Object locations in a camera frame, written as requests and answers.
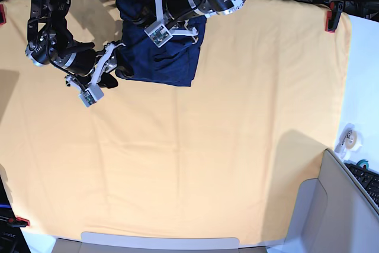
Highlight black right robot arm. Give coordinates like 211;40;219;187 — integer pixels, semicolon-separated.
25;0;134;91

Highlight clear tape dispenser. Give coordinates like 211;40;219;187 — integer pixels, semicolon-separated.
334;123;363;161

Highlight grey cardboard box bottom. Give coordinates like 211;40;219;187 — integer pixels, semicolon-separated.
52;232;267;252

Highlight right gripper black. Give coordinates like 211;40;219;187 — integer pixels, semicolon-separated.
64;41;137;89

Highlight yellow table cloth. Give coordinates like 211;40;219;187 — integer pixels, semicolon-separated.
1;0;352;245

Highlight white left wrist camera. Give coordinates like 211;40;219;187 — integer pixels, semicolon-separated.
144;24;173;48

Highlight red clamp bottom left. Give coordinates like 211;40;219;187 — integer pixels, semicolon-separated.
8;217;30;228

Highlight green tape roll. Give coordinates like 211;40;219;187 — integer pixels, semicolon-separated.
356;159;369;169

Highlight navy blue long-sleeve shirt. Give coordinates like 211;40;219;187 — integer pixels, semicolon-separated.
115;0;207;87

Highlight red clamp top right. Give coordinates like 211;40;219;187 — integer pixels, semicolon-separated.
325;1;344;33

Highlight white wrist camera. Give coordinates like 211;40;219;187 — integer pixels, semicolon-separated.
144;24;173;48
79;84;104;107

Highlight black keyboard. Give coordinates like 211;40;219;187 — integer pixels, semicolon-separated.
343;162;378;213

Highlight grey cardboard box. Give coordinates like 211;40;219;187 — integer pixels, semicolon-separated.
52;232;267;252
282;149;378;252

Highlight red clamp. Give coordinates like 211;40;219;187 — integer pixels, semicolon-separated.
325;1;344;33
8;217;30;228
0;4;7;25

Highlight grey cardboard box right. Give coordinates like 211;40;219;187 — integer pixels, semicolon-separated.
282;149;378;252

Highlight red clamp top left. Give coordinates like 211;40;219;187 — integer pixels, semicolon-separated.
0;4;7;25

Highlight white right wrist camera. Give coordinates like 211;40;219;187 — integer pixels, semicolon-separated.
79;84;104;107

